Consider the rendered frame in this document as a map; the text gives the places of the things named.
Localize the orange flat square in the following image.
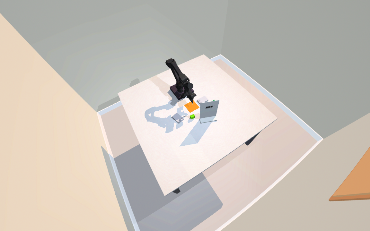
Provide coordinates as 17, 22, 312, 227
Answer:
184, 101, 199, 113

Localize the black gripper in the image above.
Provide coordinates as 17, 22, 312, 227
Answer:
184, 89, 197, 103

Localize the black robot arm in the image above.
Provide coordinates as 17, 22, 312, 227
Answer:
165, 58, 193, 98

